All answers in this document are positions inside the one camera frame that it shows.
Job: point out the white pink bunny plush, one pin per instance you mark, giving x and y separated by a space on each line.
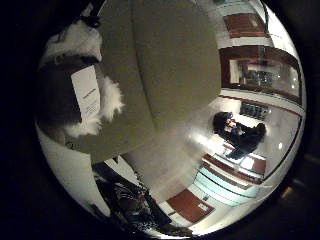
110 100

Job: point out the olive green table cloth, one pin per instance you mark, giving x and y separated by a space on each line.
166 66

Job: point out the wood framed glass window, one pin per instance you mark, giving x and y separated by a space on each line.
263 73

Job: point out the black equipment cart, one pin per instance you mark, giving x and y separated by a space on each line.
133 203

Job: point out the person in dark clothes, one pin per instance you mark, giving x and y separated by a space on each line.
243 136

